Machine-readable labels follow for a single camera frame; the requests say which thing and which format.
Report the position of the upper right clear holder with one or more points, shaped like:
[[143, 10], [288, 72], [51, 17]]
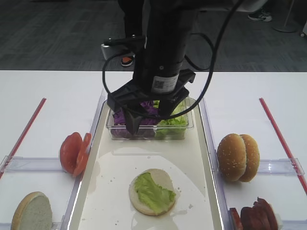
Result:
[[289, 167]]

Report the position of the sesame bun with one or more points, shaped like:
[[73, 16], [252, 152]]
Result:
[[253, 158], [232, 157]]

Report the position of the right red strip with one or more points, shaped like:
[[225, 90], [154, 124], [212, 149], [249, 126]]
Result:
[[284, 144]]

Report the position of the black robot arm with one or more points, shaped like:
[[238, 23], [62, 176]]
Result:
[[169, 28]]

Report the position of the left clear tray rail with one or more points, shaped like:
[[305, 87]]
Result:
[[66, 220]]

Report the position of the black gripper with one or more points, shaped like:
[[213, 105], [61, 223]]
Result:
[[161, 81]]

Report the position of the left tomato slice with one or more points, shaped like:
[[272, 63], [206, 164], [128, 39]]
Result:
[[69, 151]]

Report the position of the sesame bun top front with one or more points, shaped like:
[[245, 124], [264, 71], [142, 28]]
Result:
[[232, 157]]

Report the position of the bottom bun on tray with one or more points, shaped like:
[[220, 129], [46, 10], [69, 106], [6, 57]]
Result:
[[160, 177]]

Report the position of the right tomato slice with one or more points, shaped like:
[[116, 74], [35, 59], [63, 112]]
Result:
[[82, 157]]

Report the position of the white stand base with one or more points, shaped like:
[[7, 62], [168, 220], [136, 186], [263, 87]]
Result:
[[286, 27]]

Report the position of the tomato slice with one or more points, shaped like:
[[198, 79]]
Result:
[[69, 151], [82, 157]]

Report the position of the right clear tray rail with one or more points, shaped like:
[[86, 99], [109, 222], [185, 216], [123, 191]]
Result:
[[224, 216]]

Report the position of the thin red sausage slice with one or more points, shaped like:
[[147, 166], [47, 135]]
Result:
[[237, 224]]

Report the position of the clear tray rail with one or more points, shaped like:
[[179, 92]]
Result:
[[66, 220], [224, 216]]

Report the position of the green lettuce pile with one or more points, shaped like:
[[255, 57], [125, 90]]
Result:
[[172, 128]]

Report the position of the orange black shoe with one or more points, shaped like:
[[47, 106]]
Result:
[[127, 61]]

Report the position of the clear plastic salad box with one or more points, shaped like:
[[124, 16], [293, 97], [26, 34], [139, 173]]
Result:
[[116, 126]]

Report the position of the clear holder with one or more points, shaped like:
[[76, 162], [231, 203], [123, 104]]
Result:
[[289, 167], [16, 164]]

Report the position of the upper left clear holder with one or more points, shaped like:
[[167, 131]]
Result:
[[16, 164]]

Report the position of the cream metal tray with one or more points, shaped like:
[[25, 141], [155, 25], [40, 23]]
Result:
[[102, 201]]

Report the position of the upright bun half left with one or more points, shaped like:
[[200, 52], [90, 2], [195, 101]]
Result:
[[33, 213]]

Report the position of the white sneaker background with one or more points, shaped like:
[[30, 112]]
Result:
[[260, 15]]

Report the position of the green lettuce leaf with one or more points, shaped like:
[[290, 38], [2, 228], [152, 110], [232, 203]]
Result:
[[154, 196]]

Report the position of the red strip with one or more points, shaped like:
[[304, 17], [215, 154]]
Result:
[[26, 127], [284, 144]]

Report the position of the sesame bun top rear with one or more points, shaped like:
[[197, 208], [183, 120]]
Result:
[[253, 158]]

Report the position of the left red strip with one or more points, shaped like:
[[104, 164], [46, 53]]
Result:
[[26, 127]]

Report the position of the dark red meat slices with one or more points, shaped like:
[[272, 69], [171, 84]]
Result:
[[260, 216]]

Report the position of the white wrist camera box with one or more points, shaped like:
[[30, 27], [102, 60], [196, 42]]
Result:
[[124, 46]]

